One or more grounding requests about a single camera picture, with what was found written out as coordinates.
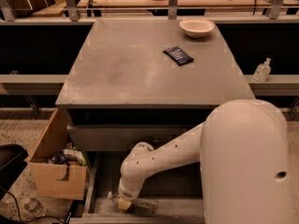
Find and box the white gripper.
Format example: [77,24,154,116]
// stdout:
[118,184,137,211]

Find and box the clear plastic water bottle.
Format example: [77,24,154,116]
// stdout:
[107,191,158,216]

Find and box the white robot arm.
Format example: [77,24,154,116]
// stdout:
[118,99,295,224]

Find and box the open grey middle drawer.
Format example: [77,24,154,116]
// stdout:
[70,152,205,224]

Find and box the closed grey top drawer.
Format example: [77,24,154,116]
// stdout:
[66,124,194,153]

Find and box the plastic bottle on floor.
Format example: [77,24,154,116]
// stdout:
[24,198,47,217]

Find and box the grey wooden drawer cabinet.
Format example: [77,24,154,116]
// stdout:
[55,18,256,224]

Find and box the hand sanitizer pump bottle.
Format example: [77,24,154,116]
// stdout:
[253,58,271,82]

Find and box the cardboard box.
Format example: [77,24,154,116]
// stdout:
[29,109,87,200]

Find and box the black bin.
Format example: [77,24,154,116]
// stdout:
[0,144,28,200]

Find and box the dark blue snack packet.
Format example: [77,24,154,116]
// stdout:
[164,47,194,66]

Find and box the white bowl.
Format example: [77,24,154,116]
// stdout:
[179,19,215,38]

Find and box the metal railing frame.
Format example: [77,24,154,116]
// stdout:
[1,0,299,23]

